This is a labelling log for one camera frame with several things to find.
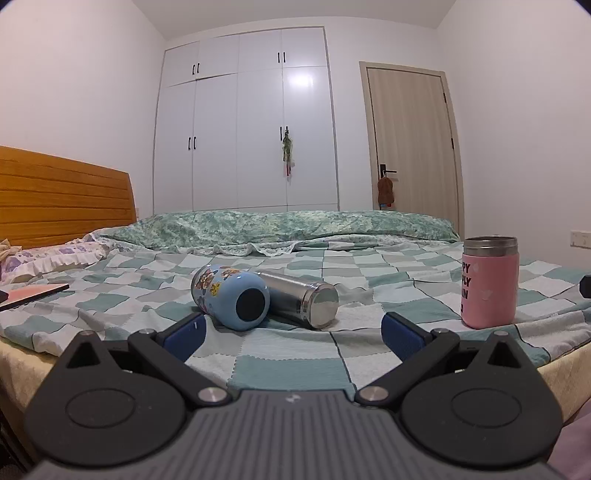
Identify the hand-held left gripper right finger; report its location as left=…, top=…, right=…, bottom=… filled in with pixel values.
left=355, top=311, right=539, bottom=409

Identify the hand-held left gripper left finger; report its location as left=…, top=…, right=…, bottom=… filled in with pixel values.
left=55, top=312, right=233, bottom=409

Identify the blue cartoon print cup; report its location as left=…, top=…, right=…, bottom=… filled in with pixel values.
left=191, top=265, right=271, bottom=332

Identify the stainless steel cup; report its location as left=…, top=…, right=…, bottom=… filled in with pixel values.
left=256, top=270, right=340, bottom=330

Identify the pink cup with steel rim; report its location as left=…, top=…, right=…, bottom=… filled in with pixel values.
left=460, top=236, right=520, bottom=330

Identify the green checkered blanket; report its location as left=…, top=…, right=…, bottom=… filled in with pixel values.
left=0, top=240, right=591, bottom=402

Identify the green floral quilt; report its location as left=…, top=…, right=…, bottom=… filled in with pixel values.
left=95, top=210, right=461, bottom=257

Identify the brown hanging bag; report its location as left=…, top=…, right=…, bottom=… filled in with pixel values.
left=377, top=176, right=396, bottom=208

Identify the purple floral pillow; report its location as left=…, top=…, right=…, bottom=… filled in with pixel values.
left=0, top=241, right=110, bottom=283

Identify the pink and black book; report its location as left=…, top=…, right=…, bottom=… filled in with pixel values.
left=0, top=283, right=70, bottom=311

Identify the beige bed sheet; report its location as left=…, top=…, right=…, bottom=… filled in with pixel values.
left=0, top=336, right=591, bottom=418

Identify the wooden headboard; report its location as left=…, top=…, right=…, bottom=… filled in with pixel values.
left=0, top=146, right=138, bottom=250

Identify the beige crumpled cloth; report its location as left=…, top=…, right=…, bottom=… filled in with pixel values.
left=0, top=239, right=24, bottom=265

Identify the beige wooden door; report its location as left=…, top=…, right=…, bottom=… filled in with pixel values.
left=359, top=61, right=465, bottom=238

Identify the white wardrobe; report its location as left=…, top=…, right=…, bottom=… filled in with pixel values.
left=152, top=27, right=341, bottom=215

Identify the green hanging ornament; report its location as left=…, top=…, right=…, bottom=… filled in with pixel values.
left=281, top=131, right=295, bottom=177

